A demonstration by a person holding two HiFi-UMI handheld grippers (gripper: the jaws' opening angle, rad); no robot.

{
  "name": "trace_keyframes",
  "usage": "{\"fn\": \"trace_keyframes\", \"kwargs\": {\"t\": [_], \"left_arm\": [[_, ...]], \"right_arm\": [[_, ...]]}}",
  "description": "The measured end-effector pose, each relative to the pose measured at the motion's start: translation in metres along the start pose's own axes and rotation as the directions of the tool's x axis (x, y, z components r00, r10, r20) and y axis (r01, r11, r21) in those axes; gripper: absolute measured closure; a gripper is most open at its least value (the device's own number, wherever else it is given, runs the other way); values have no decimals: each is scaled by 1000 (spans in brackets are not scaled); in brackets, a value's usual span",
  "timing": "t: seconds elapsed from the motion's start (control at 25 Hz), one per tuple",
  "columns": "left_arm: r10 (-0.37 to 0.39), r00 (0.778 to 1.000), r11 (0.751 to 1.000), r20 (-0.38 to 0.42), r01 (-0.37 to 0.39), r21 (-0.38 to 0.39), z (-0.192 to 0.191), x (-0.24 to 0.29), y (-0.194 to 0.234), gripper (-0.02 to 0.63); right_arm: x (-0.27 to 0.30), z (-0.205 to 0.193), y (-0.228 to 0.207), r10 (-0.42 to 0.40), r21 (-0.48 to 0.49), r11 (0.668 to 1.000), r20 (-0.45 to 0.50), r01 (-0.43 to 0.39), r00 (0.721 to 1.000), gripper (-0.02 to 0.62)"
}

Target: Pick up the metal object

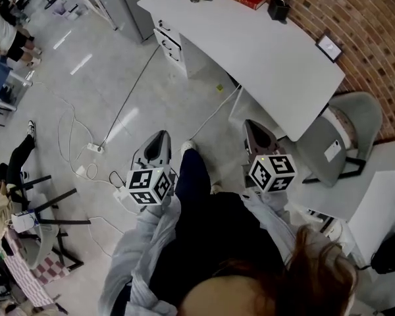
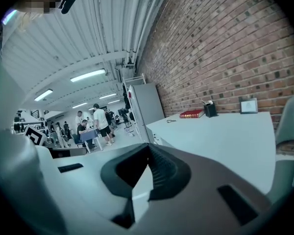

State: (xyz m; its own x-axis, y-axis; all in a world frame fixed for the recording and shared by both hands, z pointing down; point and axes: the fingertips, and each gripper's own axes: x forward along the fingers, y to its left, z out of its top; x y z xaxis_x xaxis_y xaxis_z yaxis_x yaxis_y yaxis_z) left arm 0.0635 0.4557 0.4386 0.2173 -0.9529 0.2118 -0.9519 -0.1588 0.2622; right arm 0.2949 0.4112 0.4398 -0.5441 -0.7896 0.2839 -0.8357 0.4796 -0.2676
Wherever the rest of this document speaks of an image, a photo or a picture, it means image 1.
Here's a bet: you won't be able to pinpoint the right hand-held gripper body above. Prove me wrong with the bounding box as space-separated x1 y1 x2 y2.
242 143 299 194

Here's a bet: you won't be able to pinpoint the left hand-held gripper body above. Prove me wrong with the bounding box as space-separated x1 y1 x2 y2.
125 158 179 207

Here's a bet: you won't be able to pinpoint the person's right forearm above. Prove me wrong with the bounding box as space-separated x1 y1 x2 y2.
242 189 317 266

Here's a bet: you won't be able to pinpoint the person's left forearm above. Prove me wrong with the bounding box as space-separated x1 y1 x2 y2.
97 194 182 316

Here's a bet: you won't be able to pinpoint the grey upholstered chair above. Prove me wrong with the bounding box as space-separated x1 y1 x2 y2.
296 91 383 188

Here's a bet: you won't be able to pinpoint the white phone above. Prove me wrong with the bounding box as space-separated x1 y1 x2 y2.
324 139 342 163

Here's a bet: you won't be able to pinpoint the person's dark trousers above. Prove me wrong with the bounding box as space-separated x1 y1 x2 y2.
147 148 286 309

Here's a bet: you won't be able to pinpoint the black framed chair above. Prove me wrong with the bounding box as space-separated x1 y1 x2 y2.
6 174 93 271

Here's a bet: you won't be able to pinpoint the white drawer cabinet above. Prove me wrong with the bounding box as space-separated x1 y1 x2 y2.
152 18 188 78

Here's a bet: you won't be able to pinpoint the white box blue label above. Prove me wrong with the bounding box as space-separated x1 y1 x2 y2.
11 210 40 234

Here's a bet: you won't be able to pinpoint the black pen holder box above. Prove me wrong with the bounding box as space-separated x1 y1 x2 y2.
267 0 291 22

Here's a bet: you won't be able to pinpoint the black backpack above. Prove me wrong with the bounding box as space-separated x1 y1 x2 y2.
370 231 395 275

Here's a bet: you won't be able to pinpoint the grey metal cabinet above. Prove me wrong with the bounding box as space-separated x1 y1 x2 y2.
113 0 174 44

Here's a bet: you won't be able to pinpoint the pink checkered mat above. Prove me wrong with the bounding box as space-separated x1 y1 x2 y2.
3 232 72 307

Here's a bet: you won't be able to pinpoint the long grey cable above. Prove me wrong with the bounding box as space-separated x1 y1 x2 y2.
100 43 161 151

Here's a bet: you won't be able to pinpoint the thick white cable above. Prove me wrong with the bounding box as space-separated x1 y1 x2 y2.
171 83 244 154

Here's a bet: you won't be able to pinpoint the thin white looping cable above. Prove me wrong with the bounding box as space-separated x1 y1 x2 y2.
34 81 119 190

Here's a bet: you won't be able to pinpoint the black picture frame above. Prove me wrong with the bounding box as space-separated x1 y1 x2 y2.
315 33 345 64

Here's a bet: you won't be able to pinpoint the white wire shelf rack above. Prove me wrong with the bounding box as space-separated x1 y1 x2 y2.
45 0 119 32

